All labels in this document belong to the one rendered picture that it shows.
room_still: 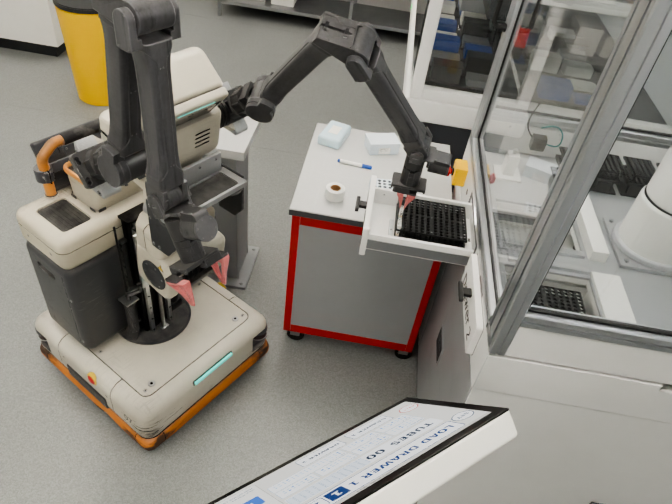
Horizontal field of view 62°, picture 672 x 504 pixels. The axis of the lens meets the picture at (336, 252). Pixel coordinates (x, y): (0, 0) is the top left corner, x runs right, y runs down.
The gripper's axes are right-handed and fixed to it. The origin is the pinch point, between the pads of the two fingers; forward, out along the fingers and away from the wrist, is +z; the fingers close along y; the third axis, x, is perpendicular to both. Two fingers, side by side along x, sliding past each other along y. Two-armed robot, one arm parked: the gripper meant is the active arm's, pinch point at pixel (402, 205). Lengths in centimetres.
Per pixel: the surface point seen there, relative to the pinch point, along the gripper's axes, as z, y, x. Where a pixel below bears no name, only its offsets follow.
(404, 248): 8.8, -3.4, 9.4
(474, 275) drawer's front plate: 1.7, -22.9, 22.2
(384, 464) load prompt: -22, -1, 95
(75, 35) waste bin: 55, 208, -170
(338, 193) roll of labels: 16.2, 21.6, -20.2
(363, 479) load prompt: -22, 1, 99
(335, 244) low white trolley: 34.0, 19.0, -13.1
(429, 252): 8.5, -11.0, 9.1
